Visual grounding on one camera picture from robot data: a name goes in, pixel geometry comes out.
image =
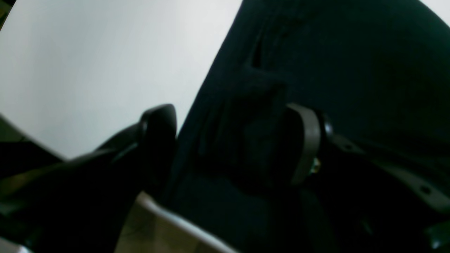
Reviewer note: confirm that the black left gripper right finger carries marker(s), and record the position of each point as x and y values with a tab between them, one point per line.
362	199

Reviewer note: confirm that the black T-shirt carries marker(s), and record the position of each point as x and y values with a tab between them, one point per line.
378	70

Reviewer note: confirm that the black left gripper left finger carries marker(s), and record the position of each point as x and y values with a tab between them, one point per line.
80	205

